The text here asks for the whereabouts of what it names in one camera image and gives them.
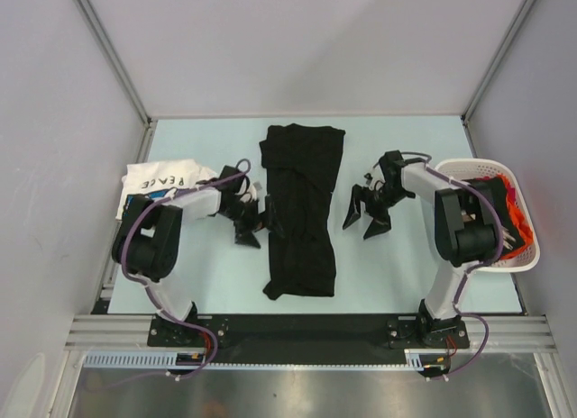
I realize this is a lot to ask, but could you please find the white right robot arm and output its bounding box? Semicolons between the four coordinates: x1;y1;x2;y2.
343;150;504;347

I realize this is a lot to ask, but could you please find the black printed t-shirt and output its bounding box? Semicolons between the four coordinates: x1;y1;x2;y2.
467;176;512;234

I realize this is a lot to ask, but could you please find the white plastic laundry basket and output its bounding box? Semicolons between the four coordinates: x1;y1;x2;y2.
435;159;540;273

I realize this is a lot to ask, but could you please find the white slotted cable duct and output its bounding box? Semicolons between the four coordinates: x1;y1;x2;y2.
84;351;206;370

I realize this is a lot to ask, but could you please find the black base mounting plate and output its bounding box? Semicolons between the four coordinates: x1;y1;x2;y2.
147;313;471;366

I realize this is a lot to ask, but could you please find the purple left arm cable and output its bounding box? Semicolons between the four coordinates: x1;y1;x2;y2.
117;159;252;384

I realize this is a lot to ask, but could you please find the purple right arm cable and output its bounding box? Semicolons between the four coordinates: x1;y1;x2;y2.
400;150;506;383

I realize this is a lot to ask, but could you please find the orange t-shirt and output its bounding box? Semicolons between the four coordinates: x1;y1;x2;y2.
497;174;535;260

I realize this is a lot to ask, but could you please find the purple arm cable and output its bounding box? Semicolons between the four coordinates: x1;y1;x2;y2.
400;150;506;383
117;159;252;384

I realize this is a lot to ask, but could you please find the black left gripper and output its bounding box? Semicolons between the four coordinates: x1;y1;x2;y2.
220;195;284;248

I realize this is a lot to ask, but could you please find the white folded printed t-shirt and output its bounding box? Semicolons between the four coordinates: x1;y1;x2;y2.
115;159;217;221

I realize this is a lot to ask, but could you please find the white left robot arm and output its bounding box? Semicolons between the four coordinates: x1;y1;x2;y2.
111;159;283;346

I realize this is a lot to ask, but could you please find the aluminium frame rail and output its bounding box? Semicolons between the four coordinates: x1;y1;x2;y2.
64;314;557;353

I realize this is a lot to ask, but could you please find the magenta t-shirt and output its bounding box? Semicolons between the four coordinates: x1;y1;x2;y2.
507;186;517;205

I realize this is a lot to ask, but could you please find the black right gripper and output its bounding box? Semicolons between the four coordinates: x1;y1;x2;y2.
343;184;411;240

